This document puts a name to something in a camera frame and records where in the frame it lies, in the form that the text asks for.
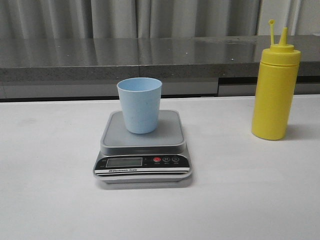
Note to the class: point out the light blue plastic cup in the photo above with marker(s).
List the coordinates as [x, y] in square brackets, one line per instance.
[140, 103]

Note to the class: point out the yellow squeeze bottle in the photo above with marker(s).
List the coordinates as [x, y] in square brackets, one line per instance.
[276, 81]

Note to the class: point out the silver digital kitchen scale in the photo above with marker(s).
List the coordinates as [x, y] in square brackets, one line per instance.
[157, 157]

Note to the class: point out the grey curtain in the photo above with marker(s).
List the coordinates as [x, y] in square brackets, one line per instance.
[84, 19]

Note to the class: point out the grey stone counter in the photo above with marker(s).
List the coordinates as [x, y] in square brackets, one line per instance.
[81, 69]

